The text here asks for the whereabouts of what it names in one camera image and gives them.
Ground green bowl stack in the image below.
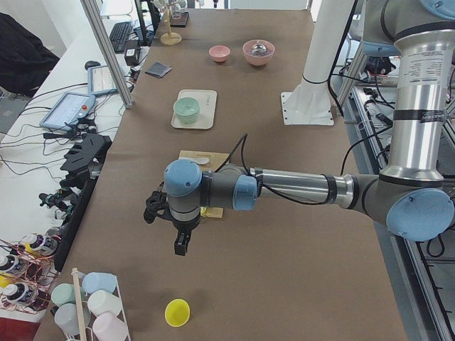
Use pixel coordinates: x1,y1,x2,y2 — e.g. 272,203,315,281
173,97,200,124

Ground blue plastic cup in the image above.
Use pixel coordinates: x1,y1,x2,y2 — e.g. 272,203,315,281
82,272,117,294

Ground aluminium frame post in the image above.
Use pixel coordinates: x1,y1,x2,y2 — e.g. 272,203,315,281
80,0,134,109

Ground teach pendant tablet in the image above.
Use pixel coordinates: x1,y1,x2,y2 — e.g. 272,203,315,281
87,65,117,97
39,92,96,131

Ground wooden mug tree stand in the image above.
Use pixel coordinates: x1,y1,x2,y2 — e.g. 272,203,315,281
153,1,182,45

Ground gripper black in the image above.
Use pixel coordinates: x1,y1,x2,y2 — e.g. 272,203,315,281
172,216,199,256

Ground black power adapter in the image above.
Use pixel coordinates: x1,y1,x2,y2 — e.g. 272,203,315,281
124,40,141,66

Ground black keyboard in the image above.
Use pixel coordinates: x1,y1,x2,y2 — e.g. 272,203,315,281
109,21,132,54

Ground cream serving tray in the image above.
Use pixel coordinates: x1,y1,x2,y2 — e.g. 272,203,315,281
171,90,218,130

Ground white wire cup rack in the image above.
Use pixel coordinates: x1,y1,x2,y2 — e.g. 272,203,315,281
71,268,132,340

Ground wooden cutting board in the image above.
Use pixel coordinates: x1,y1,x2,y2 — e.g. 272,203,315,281
178,150,228,219

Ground grey plastic cup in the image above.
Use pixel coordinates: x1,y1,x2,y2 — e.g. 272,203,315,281
54,303,80,335

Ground white plastic cup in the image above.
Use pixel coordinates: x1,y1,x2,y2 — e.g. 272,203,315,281
87,290,122,316

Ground grey folded cloth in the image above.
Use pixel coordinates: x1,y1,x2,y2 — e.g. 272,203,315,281
145,62,172,78

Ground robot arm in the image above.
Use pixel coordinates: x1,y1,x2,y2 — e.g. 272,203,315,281
160,1,454,256

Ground small pink bowl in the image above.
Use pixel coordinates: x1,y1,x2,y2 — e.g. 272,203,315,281
208,45,231,63

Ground black tool holder stand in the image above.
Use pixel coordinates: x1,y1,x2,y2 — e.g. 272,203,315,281
53,134,112,272

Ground teach pendant tablet near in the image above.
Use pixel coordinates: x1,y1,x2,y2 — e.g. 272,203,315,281
39,92,96,131

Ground green plastic cup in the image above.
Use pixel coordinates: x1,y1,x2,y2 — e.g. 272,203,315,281
50,283,76,307

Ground pink plastic cup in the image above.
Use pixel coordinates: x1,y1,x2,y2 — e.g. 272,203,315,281
92,312,128,341

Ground white ceramic spoon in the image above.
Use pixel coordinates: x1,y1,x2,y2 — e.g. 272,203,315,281
188,158,210,165

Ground large pink ice bowl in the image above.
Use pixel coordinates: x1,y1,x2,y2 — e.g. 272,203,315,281
242,39,275,66

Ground copper wire bottle rack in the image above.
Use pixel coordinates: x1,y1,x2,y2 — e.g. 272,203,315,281
1,233,60,314

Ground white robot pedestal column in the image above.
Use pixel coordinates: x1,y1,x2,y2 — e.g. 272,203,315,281
281,0,358,126

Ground teach pendant tablet far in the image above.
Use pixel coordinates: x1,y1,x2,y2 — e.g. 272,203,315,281
87,65,117,97

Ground yellow plastic cup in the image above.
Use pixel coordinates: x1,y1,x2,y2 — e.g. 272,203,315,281
164,298,191,328

